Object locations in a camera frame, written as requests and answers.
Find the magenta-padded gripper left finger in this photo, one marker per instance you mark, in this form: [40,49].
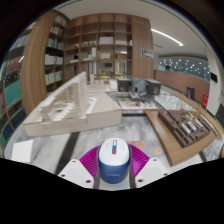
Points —
[75,171]

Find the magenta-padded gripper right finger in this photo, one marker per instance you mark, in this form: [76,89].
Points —
[150,170]

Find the white and blue computer mouse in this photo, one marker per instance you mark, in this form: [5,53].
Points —
[114,160]

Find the marble print mouse pad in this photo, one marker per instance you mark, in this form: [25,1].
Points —
[143,133]

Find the wooden model base board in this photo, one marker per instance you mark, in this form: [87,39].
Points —
[166,143]

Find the brown architectural model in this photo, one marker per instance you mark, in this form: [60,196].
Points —
[183,128]

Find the white paper sheet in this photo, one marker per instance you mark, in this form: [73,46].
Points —
[22,151]

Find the white architectural model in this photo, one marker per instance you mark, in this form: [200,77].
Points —
[66,106]

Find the flat white site model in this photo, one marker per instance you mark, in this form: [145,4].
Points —
[136,103]

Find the grey box model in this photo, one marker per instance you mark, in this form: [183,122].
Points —
[124,85]
[153,86]

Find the red standing sign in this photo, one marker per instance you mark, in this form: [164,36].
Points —
[204,100]

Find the dark bookshelf with books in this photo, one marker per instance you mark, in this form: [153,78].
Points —
[11,86]

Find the group of small ceiling lights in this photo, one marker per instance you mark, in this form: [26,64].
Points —
[186,66]

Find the wooden bookshelf with books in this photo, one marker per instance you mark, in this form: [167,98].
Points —
[36,66]

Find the large wooden shelf unit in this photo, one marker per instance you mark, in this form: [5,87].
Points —
[106,43]

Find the long ceiling light strip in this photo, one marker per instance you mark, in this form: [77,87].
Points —
[166,36]

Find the black wall screen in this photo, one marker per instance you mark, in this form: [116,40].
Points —
[214,77]

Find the white wall sign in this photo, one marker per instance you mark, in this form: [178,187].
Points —
[147,52]

